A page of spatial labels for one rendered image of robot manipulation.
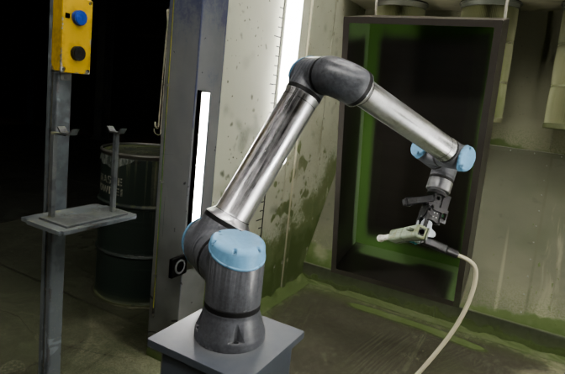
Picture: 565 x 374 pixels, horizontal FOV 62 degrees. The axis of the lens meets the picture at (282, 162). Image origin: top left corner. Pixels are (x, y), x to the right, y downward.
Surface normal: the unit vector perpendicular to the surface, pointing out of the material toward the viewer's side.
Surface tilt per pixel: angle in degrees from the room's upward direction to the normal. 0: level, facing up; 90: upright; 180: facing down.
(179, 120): 90
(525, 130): 90
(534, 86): 90
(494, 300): 57
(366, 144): 102
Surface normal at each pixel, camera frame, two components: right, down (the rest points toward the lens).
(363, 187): -0.47, 0.28
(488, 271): -0.35, -0.47
